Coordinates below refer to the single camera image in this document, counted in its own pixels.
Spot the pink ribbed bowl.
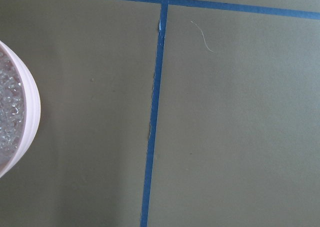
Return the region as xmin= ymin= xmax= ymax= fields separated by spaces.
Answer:
xmin=0 ymin=42 xmax=41 ymax=177

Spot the clear ice cubes pile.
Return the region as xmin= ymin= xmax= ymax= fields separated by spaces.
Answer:
xmin=0 ymin=50 xmax=25 ymax=165

